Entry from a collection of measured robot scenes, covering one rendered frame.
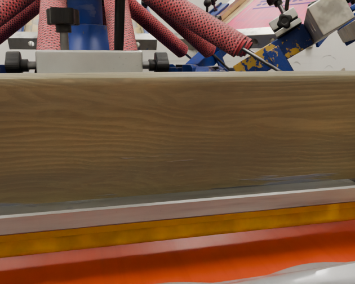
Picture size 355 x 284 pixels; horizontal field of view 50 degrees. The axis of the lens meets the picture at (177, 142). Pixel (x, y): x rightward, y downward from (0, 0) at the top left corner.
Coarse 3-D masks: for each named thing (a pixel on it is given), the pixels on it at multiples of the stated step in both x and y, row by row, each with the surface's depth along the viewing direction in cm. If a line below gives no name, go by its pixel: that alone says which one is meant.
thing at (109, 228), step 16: (288, 208) 24; (304, 208) 25; (320, 208) 25; (336, 208) 25; (128, 224) 22; (144, 224) 22; (160, 224) 23; (176, 224) 23; (0, 240) 21; (16, 240) 21
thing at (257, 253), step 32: (320, 224) 27; (352, 224) 27; (128, 256) 22; (160, 256) 22; (192, 256) 22; (224, 256) 22; (256, 256) 22; (288, 256) 22; (320, 256) 22; (352, 256) 22
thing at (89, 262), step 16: (16, 256) 22; (32, 256) 22; (48, 256) 22; (64, 256) 22; (80, 256) 22; (96, 256) 22; (0, 272) 21; (16, 272) 21; (32, 272) 21; (48, 272) 21; (64, 272) 21; (80, 272) 21; (96, 272) 21
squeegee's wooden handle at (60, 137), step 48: (0, 96) 18; (48, 96) 19; (96, 96) 19; (144, 96) 20; (192, 96) 20; (240, 96) 21; (288, 96) 22; (336, 96) 22; (0, 144) 19; (48, 144) 19; (96, 144) 20; (144, 144) 20; (192, 144) 21; (240, 144) 22; (288, 144) 22; (336, 144) 23; (0, 192) 19; (48, 192) 20; (96, 192) 20; (144, 192) 21
